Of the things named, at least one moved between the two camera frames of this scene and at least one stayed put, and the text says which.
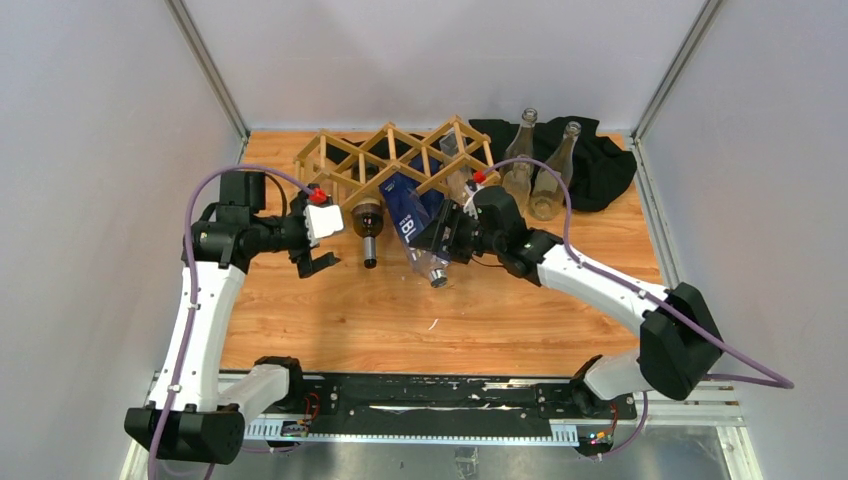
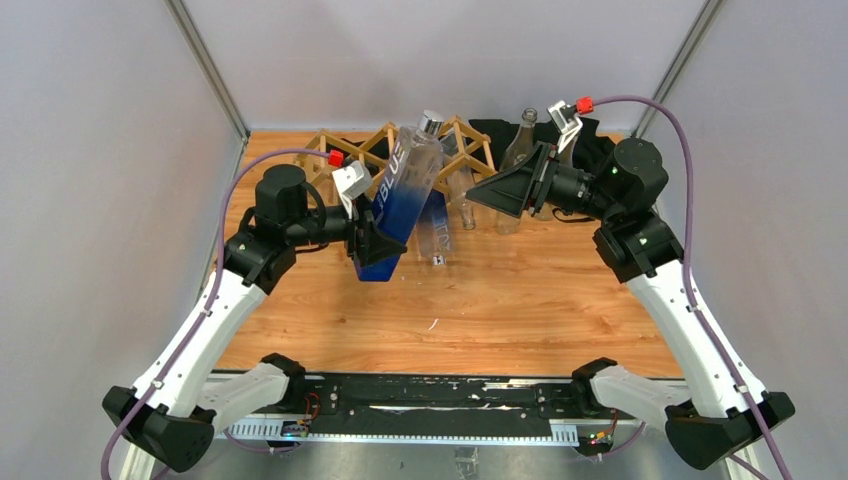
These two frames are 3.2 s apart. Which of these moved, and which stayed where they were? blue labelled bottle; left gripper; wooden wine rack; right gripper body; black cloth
Moved: right gripper body; left gripper; blue labelled bottle
Stayed: black cloth; wooden wine rack
